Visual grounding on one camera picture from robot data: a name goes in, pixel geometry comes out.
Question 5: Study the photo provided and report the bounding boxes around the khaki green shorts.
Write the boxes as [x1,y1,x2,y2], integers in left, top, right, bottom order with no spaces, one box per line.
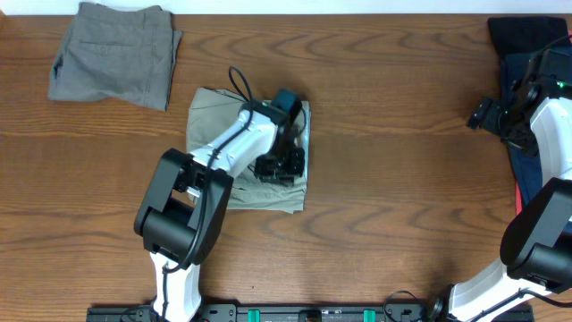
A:
[186,88,309,214]

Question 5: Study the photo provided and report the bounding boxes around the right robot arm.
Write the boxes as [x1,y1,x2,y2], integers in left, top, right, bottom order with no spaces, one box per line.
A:
[423,72,571,321]

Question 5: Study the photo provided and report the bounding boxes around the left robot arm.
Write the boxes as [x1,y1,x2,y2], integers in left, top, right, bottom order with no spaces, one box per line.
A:
[134,94,305,321]

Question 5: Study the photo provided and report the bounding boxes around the navy blue folded garment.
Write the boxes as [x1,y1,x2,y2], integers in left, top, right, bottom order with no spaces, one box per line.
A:
[500,53,543,207]

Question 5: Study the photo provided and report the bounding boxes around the red folded garment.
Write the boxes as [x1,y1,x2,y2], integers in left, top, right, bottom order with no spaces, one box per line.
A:
[515,182,523,216]

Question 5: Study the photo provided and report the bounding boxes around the black folded garment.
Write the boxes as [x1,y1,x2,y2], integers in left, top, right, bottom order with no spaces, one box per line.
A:
[487,16,571,59]

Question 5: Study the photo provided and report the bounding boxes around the folded grey shorts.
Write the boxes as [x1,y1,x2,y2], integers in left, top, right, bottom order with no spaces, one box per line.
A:
[47,2,182,112]

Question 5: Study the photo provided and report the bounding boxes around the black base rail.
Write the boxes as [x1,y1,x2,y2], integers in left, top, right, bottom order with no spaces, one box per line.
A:
[86,302,535,322]

